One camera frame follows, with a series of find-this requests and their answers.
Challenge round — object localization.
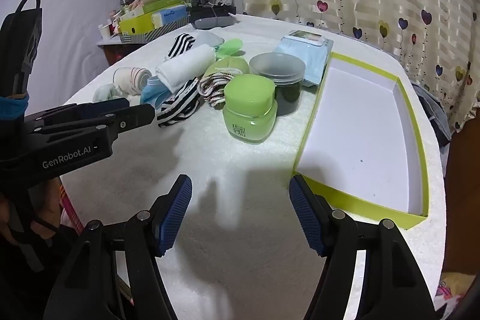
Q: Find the pink striped cloth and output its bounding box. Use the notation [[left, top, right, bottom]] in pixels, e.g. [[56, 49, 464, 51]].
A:
[[60, 185, 84, 234]]

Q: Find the pale blue sock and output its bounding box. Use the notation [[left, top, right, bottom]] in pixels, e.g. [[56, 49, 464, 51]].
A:
[[92, 84, 130, 105]]

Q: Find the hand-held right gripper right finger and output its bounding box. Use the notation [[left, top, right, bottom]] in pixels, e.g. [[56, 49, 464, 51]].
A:
[[289, 174, 436, 320]]

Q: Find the grey-blue jacket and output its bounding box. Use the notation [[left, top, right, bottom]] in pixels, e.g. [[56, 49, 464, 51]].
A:
[[410, 80, 452, 148]]

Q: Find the white towel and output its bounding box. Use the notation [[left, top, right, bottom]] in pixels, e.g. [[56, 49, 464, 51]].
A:
[[155, 44, 216, 94]]

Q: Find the green-edged white box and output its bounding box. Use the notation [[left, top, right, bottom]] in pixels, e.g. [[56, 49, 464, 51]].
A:
[[293, 52, 430, 231]]

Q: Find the blue face mask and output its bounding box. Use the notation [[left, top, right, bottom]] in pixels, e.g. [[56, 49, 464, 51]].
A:
[[140, 76, 173, 109]]

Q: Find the brown wooden wardrobe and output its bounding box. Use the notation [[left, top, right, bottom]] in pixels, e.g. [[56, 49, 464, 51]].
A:
[[442, 118, 480, 276]]

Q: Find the pink striped sock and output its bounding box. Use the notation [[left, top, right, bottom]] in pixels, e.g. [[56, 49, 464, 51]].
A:
[[113, 67, 152, 96]]

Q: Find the blue white tissue pack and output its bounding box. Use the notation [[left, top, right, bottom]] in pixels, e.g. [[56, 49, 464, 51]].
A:
[[152, 5, 190, 29]]

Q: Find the colourful printed cloth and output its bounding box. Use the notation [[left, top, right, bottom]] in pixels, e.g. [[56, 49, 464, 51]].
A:
[[437, 271, 477, 320]]

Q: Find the pale blue wet wipes pack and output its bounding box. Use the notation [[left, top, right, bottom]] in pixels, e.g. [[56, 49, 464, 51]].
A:
[[273, 29, 334, 87]]

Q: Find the light grey-blue sock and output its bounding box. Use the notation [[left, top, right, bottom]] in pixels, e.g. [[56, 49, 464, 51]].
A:
[[189, 33, 225, 52]]

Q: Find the green cream jar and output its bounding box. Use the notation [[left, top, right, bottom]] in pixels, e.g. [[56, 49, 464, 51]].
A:
[[222, 74, 278, 144]]

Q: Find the green sock with brown-striped cuff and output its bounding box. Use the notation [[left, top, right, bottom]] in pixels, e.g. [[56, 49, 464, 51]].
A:
[[198, 57, 250, 107]]

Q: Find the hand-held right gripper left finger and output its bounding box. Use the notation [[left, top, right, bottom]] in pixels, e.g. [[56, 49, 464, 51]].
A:
[[43, 174, 194, 320]]

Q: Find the green glove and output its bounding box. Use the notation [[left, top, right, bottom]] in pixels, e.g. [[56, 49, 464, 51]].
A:
[[214, 38, 244, 60]]

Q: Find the black white striped sock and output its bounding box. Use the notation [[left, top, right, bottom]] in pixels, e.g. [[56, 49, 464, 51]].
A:
[[157, 77, 201, 127], [167, 34, 196, 60]]

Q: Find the black device with cables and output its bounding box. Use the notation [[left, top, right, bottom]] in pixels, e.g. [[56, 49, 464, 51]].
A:
[[186, 3, 237, 19]]

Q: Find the red-brown wooden cabinet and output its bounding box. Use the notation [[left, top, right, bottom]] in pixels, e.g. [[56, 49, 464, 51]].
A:
[[97, 40, 132, 67]]

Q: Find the green cardboard box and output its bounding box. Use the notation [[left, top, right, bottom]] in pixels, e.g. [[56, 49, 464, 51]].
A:
[[119, 0, 186, 36]]

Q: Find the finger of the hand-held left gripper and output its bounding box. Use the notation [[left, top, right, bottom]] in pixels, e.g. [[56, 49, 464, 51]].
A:
[[24, 98, 130, 123], [37, 103, 156, 136]]

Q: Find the dark jar with frosted lid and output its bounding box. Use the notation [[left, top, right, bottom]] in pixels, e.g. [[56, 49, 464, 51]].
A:
[[249, 52, 305, 117]]

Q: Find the striped pattern box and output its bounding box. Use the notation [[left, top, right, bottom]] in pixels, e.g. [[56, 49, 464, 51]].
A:
[[120, 20, 192, 43]]

